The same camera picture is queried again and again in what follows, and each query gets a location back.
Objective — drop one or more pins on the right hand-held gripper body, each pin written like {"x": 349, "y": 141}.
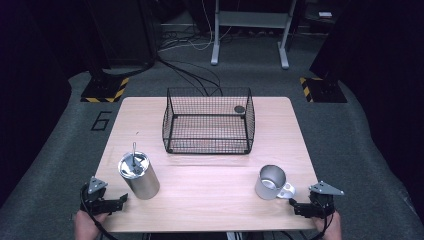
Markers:
{"x": 321, "y": 200}

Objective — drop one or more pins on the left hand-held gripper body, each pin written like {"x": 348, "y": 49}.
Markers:
{"x": 95, "y": 200}

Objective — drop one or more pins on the steel tumbler with straw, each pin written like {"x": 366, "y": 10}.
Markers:
{"x": 143, "y": 183}

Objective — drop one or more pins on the person's left hand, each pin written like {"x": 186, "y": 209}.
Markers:
{"x": 85, "y": 226}

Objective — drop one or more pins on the person's right hand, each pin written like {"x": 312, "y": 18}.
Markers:
{"x": 331, "y": 230}

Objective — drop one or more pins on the black yellow striped base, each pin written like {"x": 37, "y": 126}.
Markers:
{"x": 103, "y": 90}
{"x": 323, "y": 91}

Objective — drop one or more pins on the dark round disc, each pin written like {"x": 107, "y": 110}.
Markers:
{"x": 239, "y": 109}

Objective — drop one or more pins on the black cabinet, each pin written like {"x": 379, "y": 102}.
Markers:
{"x": 126, "y": 33}

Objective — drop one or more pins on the white metal stand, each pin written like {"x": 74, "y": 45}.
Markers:
{"x": 215, "y": 50}

